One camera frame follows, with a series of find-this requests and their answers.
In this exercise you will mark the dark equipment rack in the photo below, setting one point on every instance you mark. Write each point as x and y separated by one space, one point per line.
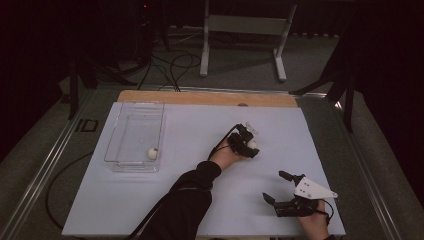
146 26

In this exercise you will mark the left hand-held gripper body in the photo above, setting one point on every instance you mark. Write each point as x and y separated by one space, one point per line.
240 143

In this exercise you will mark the black angled stand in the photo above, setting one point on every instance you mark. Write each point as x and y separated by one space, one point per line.
348 100

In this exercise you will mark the metal floor rail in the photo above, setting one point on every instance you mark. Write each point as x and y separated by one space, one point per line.
43 170
370 173

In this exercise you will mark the person's right hand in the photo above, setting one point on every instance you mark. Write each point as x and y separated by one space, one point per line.
315 225

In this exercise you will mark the person's left hand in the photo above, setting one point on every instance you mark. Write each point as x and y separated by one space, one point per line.
226 156

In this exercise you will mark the white ball with dark mark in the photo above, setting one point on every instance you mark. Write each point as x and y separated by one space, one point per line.
152 153

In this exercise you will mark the plain white ball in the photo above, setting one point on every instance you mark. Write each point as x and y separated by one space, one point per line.
252 144

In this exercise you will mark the black tripod stand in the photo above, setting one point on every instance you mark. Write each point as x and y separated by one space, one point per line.
74 86

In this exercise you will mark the white metal stand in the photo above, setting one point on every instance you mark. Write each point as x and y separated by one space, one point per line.
246 25

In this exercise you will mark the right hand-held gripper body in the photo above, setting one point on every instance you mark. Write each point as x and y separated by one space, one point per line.
313 190

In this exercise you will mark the white table mat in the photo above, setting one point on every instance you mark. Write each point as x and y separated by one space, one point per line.
200 123

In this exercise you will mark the clear plastic container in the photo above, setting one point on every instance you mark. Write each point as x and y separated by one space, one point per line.
135 133

